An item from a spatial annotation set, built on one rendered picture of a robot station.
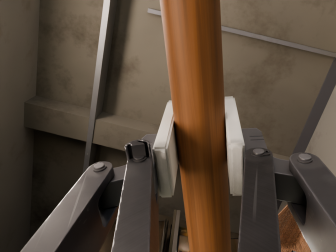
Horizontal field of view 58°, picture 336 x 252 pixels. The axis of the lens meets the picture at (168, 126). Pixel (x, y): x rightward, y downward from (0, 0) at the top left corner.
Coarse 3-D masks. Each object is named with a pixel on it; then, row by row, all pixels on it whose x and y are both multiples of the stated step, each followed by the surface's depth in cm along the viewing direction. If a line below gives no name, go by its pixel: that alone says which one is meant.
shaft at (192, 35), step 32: (160, 0) 15; (192, 0) 14; (192, 32) 14; (192, 64) 15; (192, 96) 16; (192, 128) 17; (224, 128) 17; (192, 160) 17; (224, 160) 18; (192, 192) 19; (224, 192) 19; (192, 224) 20; (224, 224) 20
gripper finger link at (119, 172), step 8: (144, 136) 18; (152, 136) 18; (152, 144) 17; (152, 152) 16; (152, 160) 15; (120, 168) 15; (120, 176) 14; (112, 184) 14; (120, 184) 14; (104, 192) 14; (112, 192) 14; (120, 192) 14; (104, 200) 14; (112, 200) 14; (104, 208) 14
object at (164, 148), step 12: (168, 108) 19; (168, 120) 18; (168, 132) 16; (156, 144) 15; (168, 144) 15; (156, 156) 15; (168, 156) 15; (156, 168) 15; (168, 168) 15; (168, 180) 15; (168, 192) 16
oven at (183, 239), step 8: (160, 216) 216; (168, 216) 218; (168, 224) 211; (184, 224) 214; (168, 232) 205; (184, 232) 214; (232, 232) 217; (168, 240) 199; (184, 240) 217; (176, 248) 206; (184, 248) 221
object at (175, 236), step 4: (176, 212) 202; (176, 216) 199; (176, 220) 195; (176, 224) 192; (176, 228) 189; (176, 232) 186; (176, 236) 183; (176, 240) 181; (172, 244) 178; (176, 244) 178; (172, 248) 175
